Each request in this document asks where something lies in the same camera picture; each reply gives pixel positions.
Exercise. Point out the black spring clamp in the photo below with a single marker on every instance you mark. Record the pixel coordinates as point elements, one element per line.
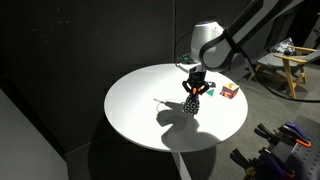
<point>266,131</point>
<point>242,159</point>

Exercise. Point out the white table pedestal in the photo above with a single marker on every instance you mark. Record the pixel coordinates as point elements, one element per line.
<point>182,166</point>

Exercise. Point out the green orange purple picture block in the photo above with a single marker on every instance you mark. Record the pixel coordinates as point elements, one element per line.
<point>230,91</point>

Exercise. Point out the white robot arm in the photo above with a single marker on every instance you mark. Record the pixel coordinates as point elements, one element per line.
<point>226,36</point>

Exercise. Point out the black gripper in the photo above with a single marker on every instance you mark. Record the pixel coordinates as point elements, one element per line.
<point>198,76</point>

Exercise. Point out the crinkled plastic bag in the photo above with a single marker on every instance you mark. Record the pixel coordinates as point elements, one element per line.
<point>282,46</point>

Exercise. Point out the wooden chair grey seat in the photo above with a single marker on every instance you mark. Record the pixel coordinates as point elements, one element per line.
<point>288,63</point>

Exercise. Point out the purple spring clamp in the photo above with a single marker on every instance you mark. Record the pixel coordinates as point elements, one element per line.
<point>275,165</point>

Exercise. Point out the black perforated board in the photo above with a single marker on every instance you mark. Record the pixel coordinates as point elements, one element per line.
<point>305,160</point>

